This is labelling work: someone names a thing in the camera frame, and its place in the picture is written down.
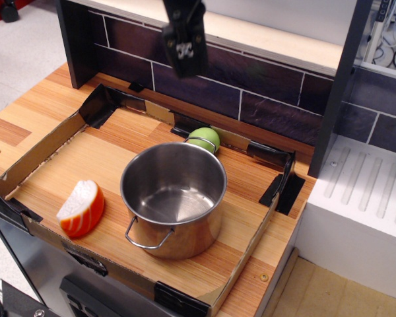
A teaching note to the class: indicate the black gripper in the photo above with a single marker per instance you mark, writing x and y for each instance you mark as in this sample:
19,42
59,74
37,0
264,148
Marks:
184,37

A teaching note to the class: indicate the stainless steel metal pot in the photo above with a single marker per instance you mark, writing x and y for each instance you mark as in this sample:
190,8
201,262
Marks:
173,192

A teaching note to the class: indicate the cardboard fence with black tape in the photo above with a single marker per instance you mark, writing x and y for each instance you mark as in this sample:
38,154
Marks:
51,138

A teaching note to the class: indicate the green toy apple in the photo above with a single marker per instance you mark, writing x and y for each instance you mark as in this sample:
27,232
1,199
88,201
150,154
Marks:
206,138

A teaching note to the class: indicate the orange salmon sushi toy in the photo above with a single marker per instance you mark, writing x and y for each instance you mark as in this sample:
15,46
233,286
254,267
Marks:
82,210

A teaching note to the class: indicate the white dish drying rack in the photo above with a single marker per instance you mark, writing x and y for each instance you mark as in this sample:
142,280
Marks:
358,182

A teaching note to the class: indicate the dark left shelf post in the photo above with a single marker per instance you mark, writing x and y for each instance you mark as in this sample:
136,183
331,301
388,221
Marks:
78,41

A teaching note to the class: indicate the dark grey vertical post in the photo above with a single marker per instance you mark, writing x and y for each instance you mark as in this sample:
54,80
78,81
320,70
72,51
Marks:
327,134

